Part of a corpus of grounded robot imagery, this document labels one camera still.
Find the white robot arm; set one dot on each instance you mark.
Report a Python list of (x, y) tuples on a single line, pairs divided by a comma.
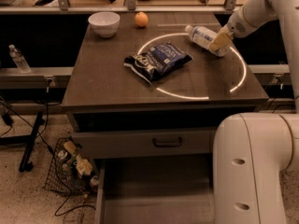
[(251, 149)]

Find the orange fruit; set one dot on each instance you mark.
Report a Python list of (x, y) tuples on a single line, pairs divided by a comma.
[(141, 19)]

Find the blue chip bag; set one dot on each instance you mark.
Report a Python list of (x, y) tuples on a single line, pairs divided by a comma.
[(157, 62)]

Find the top drawer with black handle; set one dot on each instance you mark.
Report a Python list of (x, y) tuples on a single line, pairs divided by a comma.
[(145, 143)]

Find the soda can in basket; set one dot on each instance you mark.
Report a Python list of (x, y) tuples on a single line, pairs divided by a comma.
[(63, 156)]

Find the white ceramic bowl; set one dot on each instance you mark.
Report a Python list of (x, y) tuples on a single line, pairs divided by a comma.
[(105, 24)]

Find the small clear water bottle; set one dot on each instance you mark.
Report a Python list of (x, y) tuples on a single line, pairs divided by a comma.
[(19, 60)]

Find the blue label plastic water bottle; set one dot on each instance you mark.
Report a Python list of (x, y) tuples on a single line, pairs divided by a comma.
[(203, 37)]

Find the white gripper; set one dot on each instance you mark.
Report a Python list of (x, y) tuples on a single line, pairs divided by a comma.
[(237, 25)]

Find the metal railing ledge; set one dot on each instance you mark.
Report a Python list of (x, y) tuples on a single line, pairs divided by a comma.
[(38, 78)]

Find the open middle drawer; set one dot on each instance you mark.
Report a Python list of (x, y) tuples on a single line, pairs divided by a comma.
[(156, 190)]

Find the black wire basket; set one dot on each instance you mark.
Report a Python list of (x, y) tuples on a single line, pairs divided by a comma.
[(64, 178)]

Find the black floor stand leg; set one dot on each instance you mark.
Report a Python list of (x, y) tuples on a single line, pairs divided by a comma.
[(25, 165)]

